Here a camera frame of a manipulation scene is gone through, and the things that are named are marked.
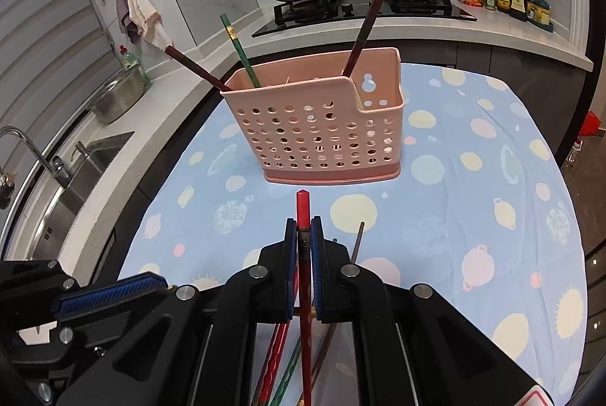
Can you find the brown chopstick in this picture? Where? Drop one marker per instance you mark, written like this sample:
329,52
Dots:
358,242

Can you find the purple hanging cloth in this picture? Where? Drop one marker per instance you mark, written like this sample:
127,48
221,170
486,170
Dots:
129,27

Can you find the red bag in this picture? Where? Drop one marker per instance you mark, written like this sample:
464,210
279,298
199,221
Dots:
591,124

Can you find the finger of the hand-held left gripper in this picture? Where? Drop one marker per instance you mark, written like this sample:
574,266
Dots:
109,290

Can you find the green chopstick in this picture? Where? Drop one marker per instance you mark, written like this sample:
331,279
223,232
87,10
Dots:
286,377
239,48

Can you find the black gas stove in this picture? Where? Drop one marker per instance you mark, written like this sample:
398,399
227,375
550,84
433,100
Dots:
331,20

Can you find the dark maroon chopstick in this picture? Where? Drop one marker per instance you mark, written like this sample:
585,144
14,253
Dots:
194,67

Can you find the blue planet print tablecloth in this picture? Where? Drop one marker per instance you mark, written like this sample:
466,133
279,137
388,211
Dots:
426,197

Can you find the green dish soap bottle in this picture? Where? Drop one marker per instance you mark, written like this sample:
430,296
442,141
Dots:
132,65

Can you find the metal colander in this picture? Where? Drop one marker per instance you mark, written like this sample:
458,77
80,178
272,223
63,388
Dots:
116,98

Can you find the blue and yellow condiment set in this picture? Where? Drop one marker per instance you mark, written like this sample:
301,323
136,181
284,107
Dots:
539,15

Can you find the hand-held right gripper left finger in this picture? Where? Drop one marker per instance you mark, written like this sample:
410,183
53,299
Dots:
289,268

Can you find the cream hanging towel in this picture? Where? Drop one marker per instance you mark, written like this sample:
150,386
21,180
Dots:
139,6

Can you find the straight red chopstick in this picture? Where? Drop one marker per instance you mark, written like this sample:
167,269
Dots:
303,209

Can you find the pink perforated utensil holder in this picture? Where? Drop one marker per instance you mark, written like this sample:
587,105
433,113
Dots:
303,126

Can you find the chrome sink faucet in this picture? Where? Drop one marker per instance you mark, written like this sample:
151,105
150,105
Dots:
28,141

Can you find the steel sink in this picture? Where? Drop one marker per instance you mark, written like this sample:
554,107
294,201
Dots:
90,164

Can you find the metal sink dispenser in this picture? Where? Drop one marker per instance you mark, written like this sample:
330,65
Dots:
81,150

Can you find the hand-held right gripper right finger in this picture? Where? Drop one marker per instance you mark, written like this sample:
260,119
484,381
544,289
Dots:
316,273

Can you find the wavy red chopstick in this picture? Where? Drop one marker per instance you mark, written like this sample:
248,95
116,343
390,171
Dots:
277,351

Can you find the dark red chopstick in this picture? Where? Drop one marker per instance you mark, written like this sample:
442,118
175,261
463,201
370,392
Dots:
364,32

